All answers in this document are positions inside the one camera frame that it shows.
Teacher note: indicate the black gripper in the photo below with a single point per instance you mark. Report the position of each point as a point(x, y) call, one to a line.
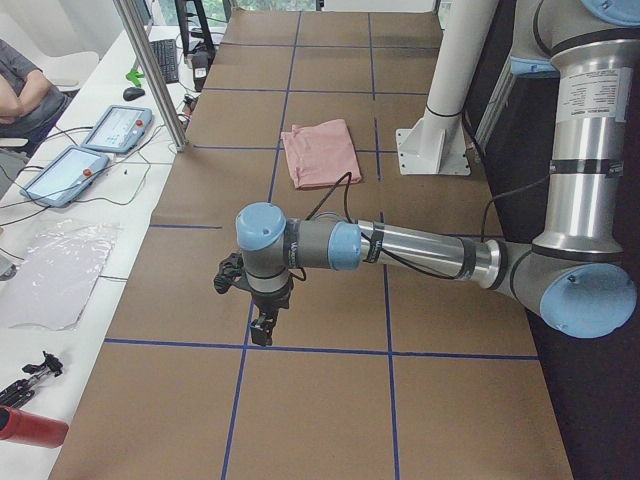
point(270, 300)

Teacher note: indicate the pink Snoopy t-shirt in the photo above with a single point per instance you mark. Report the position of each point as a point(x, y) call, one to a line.
point(317, 156)

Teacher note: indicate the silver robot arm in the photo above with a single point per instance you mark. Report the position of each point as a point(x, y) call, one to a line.
point(570, 274)

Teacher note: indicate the clear plastic bag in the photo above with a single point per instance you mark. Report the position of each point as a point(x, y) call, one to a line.
point(53, 284)

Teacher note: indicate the upper teach pendant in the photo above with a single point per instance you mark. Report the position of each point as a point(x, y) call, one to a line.
point(119, 129)

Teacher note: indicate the teach pendant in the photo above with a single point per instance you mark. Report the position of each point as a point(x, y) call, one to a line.
point(66, 177)
point(119, 129)

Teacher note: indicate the lower teach pendant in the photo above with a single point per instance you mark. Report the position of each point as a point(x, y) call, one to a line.
point(66, 177)

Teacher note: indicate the black small tripod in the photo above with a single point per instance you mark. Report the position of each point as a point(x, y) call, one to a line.
point(22, 390)

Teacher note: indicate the black computer mouse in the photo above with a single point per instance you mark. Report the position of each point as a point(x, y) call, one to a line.
point(132, 93)

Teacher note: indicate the red bottle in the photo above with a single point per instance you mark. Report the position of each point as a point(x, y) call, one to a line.
point(26, 428)

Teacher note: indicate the black keyboard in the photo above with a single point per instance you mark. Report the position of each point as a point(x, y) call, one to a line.
point(165, 52)

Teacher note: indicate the seated person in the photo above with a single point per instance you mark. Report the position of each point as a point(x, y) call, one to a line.
point(30, 104)

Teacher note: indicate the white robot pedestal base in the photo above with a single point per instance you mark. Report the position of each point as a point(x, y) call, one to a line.
point(435, 145)

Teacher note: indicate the aluminium frame post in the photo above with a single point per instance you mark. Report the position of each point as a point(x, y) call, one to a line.
point(138, 38)

